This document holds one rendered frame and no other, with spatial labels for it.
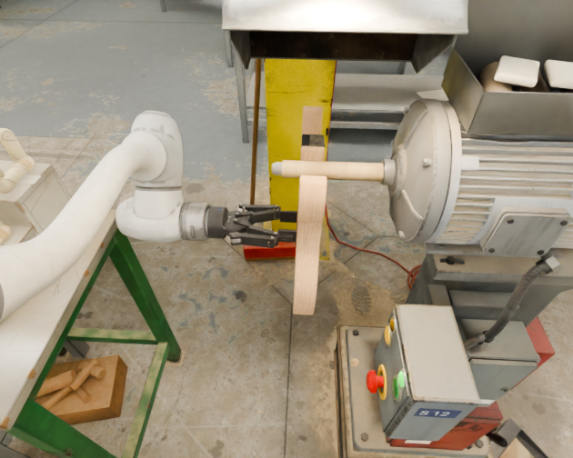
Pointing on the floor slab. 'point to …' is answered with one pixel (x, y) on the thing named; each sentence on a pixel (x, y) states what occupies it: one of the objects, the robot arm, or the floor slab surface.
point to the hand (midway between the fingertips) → (296, 225)
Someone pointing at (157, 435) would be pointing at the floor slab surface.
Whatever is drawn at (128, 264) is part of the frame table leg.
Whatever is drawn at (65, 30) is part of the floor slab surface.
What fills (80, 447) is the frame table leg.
